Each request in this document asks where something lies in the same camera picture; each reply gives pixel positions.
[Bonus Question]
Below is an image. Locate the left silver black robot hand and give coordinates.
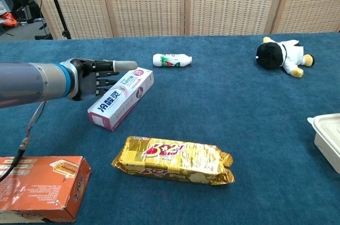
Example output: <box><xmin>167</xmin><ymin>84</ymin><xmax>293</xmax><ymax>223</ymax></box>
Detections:
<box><xmin>59</xmin><ymin>57</ymin><xmax>139</xmax><ymax>101</ymax></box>

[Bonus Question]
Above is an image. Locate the white pink toothpaste box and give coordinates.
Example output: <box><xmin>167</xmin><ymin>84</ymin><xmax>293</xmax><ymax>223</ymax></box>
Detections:
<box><xmin>87</xmin><ymin>67</ymin><xmax>155</xmax><ymax>132</ymax></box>

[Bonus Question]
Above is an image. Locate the black tripod stand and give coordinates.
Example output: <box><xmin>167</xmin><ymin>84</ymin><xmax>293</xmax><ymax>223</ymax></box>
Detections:
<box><xmin>34</xmin><ymin>0</ymin><xmax>72</xmax><ymax>40</ymax></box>

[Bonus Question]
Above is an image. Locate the small white drink bottle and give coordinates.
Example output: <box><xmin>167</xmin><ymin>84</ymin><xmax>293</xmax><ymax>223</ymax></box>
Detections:
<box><xmin>152</xmin><ymin>53</ymin><xmax>193</xmax><ymax>68</ymax></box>

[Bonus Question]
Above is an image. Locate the orange white bag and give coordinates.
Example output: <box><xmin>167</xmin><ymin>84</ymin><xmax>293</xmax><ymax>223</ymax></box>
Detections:
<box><xmin>0</xmin><ymin>12</ymin><xmax>20</xmax><ymax>28</ymax></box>

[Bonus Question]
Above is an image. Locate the wicker folding screen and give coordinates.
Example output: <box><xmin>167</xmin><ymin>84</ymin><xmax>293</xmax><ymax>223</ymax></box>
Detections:
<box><xmin>15</xmin><ymin>0</ymin><xmax>340</xmax><ymax>40</ymax></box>

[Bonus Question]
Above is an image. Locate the orange biscuit carton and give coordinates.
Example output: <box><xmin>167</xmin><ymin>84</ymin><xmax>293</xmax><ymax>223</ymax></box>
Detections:
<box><xmin>0</xmin><ymin>155</ymin><xmax>92</xmax><ymax>223</ymax></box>

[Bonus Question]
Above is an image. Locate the gold foil biscuit packet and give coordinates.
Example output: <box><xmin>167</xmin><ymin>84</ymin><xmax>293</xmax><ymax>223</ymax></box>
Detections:
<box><xmin>111</xmin><ymin>136</ymin><xmax>236</xmax><ymax>186</ymax></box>

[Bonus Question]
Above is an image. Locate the blue carpet table cover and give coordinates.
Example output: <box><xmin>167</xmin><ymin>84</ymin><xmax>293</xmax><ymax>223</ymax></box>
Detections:
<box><xmin>0</xmin><ymin>32</ymin><xmax>340</xmax><ymax>225</ymax></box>

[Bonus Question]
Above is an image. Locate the black haired plush doll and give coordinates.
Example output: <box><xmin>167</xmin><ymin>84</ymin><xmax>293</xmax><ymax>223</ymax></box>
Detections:
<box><xmin>256</xmin><ymin>36</ymin><xmax>316</xmax><ymax>79</ymax></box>

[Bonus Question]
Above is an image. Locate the beige takeaway food container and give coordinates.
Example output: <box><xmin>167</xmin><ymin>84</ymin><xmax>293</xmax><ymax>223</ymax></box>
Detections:
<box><xmin>307</xmin><ymin>112</ymin><xmax>340</xmax><ymax>175</ymax></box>

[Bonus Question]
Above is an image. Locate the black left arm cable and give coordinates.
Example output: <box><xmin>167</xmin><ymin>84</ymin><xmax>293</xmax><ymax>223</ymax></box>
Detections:
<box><xmin>0</xmin><ymin>100</ymin><xmax>48</xmax><ymax>183</ymax></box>

